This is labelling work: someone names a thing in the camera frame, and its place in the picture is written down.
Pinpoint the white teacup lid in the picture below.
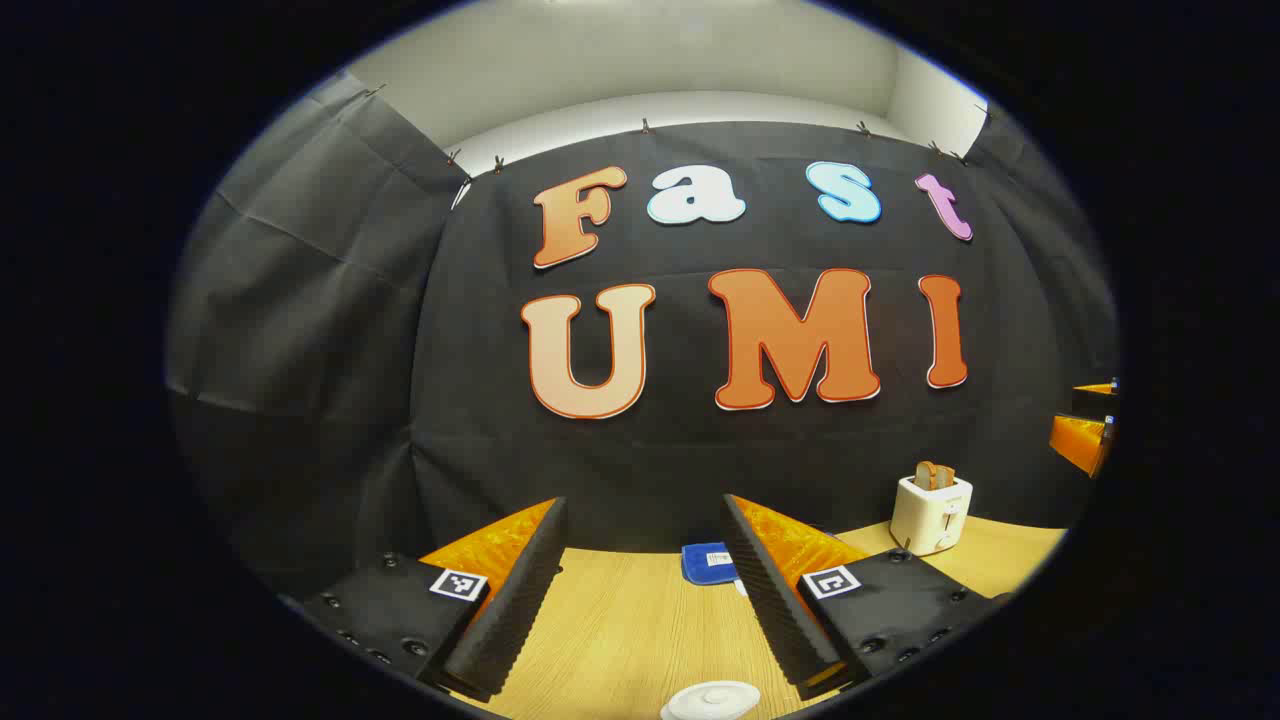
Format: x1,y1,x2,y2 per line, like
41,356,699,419
660,680,789,720

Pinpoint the blue folded towel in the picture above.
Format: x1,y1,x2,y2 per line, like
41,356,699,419
682,542,741,587

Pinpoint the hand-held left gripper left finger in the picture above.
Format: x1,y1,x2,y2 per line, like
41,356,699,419
300,497,571,704

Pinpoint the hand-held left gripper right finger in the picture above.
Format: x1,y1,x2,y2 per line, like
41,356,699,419
720,493,1011,701

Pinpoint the white toaster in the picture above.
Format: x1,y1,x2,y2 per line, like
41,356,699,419
889,475,974,557

